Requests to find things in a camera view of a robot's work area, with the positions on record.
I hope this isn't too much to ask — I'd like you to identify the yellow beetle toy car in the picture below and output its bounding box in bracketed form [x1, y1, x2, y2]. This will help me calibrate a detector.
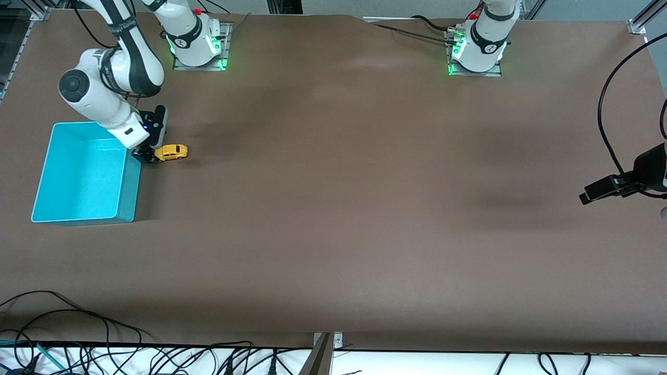
[154, 144, 188, 162]

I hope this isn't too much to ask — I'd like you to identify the turquoise plastic bin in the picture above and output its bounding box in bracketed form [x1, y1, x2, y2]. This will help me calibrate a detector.
[30, 122, 142, 226]

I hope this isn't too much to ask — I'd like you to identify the brown table cover mat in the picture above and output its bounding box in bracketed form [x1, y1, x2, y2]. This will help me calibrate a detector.
[0, 9, 667, 356]

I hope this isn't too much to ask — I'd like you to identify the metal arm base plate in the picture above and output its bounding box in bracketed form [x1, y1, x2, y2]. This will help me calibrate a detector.
[172, 22, 232, 72]
[444, 29, 503, 78]

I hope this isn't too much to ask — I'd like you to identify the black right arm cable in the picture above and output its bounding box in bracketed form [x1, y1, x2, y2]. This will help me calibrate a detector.
[70, 0, 115, 53]

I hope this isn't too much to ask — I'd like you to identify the long black loose cable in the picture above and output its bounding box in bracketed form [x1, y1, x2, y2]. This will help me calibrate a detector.
[0, 291, 157, 347]

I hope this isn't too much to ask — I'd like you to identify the teal cable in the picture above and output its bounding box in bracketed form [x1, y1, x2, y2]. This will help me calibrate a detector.
[0, 339, 67, 371]

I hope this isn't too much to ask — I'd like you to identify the black cable tangle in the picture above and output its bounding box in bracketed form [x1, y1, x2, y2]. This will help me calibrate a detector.
[151, 341, 313, 375]

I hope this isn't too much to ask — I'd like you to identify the black braided base cable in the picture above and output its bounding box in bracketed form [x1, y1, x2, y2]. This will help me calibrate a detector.
[373, 22, 456, 45]

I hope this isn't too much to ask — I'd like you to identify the small metal edge bracket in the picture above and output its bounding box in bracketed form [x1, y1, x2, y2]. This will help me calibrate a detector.
[313, 332, 343, 349]

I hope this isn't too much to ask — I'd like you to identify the grey metal camera bar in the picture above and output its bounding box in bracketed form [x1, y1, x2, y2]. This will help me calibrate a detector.
[298, 333, 334, 375]

